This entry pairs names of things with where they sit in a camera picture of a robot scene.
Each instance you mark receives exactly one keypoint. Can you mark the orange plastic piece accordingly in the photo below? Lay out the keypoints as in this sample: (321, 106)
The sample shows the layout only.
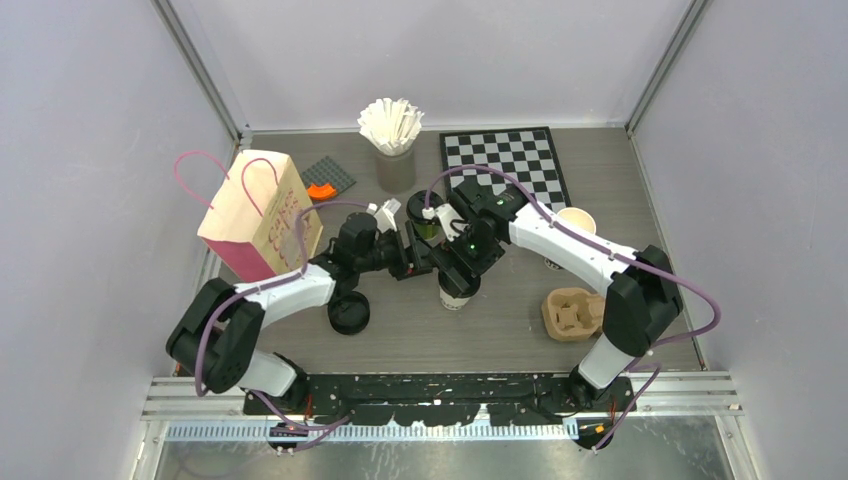
(322, 193)

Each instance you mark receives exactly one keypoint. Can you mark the stack of black lids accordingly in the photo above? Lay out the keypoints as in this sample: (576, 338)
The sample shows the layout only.
(349, 314)

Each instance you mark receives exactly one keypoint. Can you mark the grey straw holder cup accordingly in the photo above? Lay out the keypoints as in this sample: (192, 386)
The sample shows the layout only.
(395, 174)

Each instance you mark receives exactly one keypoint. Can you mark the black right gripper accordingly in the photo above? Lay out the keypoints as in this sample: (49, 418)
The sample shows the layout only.
(451, 252)

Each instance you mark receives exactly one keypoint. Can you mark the aluminium frame rail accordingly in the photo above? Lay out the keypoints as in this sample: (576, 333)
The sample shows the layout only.
(186, 417)

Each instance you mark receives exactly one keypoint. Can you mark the green paper cup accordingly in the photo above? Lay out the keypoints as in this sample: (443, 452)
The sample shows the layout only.
(425, 231)

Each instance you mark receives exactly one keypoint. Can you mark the black coffee cup lid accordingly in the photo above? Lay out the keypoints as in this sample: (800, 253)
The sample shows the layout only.
(416, 204)

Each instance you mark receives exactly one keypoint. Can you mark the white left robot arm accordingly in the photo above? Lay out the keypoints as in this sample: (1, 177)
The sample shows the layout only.
(216, 338)

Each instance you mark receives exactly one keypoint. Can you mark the grey lego baseplate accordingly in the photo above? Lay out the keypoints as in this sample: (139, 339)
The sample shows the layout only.
(327, 170)

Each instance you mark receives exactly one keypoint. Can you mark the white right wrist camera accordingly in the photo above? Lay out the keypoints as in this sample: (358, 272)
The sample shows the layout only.
(448, 218)

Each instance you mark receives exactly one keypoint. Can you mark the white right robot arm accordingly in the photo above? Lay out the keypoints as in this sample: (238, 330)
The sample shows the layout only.
(641, 300)

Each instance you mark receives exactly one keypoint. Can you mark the white paper cup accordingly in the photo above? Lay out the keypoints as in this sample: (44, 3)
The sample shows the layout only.
(452, 303)

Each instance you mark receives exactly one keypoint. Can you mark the paper gift bag pink handles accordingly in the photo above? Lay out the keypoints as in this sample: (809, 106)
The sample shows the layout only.
(252, 223)

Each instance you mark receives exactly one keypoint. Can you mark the stack of paper cups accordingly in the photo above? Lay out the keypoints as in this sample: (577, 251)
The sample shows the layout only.
(579, 218)

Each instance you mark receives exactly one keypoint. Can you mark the white wrapped straws bundle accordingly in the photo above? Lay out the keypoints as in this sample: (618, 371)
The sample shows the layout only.
(391, 126)

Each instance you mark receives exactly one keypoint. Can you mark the brown pulp cup carrier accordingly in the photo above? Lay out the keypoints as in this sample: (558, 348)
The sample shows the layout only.
(573, 314)

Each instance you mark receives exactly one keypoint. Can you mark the black white chessboard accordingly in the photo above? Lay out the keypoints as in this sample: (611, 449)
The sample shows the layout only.
(526, 154)

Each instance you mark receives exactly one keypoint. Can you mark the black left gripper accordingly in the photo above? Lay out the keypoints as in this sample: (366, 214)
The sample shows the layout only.
(418, 260)

